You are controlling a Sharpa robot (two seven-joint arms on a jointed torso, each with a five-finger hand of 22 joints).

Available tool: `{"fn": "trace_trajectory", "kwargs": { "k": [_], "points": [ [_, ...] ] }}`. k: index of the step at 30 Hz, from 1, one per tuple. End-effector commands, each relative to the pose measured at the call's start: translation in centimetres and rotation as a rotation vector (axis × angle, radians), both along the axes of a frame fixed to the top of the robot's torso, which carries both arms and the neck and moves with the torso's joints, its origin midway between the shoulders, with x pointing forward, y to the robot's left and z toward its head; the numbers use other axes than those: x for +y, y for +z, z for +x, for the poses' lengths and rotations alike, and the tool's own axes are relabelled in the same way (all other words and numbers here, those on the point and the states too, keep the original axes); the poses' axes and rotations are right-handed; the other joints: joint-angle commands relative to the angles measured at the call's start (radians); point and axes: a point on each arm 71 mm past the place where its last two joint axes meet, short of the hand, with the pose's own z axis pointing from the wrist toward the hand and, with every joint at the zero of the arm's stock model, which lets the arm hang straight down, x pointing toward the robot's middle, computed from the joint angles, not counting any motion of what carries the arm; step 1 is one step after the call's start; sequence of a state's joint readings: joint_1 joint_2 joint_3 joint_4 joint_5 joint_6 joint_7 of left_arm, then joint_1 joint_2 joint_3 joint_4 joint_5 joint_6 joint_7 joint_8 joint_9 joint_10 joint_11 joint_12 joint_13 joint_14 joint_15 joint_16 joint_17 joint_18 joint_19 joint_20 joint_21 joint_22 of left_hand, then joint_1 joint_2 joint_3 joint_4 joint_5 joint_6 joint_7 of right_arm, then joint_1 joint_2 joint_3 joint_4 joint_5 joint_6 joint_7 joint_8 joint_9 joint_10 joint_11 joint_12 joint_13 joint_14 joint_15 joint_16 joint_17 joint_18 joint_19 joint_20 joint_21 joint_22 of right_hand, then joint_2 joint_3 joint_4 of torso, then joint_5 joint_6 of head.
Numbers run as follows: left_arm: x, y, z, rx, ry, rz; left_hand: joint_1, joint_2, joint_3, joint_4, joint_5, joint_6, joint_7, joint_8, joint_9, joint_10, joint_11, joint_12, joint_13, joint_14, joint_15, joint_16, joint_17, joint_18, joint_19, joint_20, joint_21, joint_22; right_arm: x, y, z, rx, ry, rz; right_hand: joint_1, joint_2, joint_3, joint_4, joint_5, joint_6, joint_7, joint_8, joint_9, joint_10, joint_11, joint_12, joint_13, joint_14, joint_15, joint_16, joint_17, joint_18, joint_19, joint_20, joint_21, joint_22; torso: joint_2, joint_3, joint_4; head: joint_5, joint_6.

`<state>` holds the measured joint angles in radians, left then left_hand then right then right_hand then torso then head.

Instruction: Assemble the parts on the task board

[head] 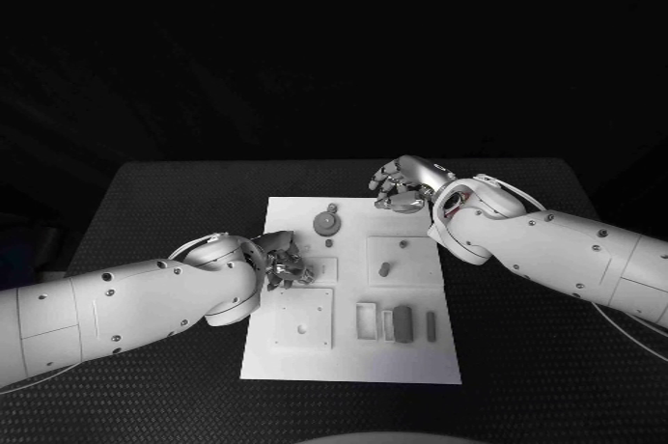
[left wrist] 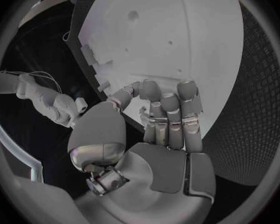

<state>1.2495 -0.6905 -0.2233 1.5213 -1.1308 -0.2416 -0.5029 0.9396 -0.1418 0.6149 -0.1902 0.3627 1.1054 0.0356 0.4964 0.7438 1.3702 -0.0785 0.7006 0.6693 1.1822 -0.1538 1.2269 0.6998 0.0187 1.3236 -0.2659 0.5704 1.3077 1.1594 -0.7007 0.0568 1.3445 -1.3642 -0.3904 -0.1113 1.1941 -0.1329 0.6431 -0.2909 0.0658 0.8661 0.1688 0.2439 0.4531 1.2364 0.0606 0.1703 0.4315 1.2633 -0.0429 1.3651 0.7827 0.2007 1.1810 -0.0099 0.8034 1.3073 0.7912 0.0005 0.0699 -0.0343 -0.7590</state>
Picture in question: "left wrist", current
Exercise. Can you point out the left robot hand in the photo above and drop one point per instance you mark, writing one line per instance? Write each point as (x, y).
(168, 171)

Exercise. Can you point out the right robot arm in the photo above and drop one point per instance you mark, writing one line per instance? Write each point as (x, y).
(44, 99)

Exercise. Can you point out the white task board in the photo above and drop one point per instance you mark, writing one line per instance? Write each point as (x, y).
(154, 50)

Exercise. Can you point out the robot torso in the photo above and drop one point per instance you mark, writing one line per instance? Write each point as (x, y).
(18, 149)

